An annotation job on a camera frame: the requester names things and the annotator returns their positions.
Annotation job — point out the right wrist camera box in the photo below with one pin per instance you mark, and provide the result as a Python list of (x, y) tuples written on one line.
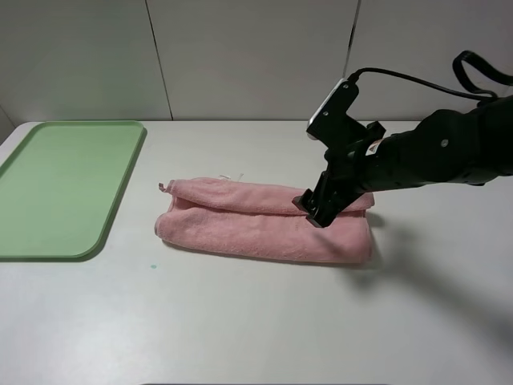
[(332, 125)]

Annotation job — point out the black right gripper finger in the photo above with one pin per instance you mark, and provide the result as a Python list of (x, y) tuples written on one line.
[(311, 200), (324, 217)]

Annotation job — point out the light green plastic tray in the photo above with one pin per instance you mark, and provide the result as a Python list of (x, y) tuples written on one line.
[(61, 187)]

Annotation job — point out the pink terry towel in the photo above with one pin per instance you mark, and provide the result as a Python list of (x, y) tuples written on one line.
[(260, 221)]

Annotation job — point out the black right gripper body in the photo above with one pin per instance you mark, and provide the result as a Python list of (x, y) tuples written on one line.
[(447, 147)]

